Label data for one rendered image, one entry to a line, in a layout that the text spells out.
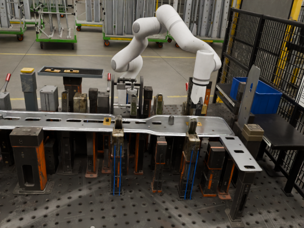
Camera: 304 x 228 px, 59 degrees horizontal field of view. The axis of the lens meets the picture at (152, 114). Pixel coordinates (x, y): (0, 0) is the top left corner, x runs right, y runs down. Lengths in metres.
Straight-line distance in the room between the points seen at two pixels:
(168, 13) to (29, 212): 1.16
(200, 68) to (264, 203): 0.77
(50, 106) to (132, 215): 0.73
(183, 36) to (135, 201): 0.85
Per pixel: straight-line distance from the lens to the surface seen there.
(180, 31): 1.42
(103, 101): 1.56
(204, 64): 1.33
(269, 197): 1.62
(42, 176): 1.43
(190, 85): 1.55
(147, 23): 1.59
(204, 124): 1.51
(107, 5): 8.31
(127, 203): 1.38
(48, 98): 1.57
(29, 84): 1.77
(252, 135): 1.43
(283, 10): 3.60
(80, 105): 1.54
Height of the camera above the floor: 1.65
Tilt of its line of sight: 25 degrees down
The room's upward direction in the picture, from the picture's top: 5 degrees clockwise
